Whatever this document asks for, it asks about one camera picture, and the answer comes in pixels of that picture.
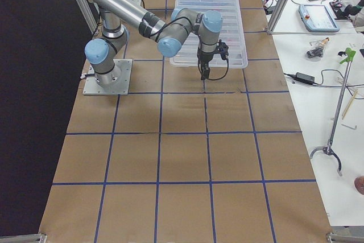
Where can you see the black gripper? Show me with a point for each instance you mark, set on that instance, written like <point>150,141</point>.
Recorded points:
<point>204,58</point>

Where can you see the clear plastic box lid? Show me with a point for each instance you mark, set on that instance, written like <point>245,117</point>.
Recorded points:
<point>225,24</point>

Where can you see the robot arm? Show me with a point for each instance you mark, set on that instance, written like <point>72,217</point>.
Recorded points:
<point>169,37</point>

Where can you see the black power adapter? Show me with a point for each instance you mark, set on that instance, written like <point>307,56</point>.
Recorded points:
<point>302,78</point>

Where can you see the teach pendant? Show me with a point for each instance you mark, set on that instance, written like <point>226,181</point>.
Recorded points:
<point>317,18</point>

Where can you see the reacher grabber tool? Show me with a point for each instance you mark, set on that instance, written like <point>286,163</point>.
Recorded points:
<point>327,149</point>

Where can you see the aluminium profile post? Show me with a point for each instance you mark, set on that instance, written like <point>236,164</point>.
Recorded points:
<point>281,1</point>

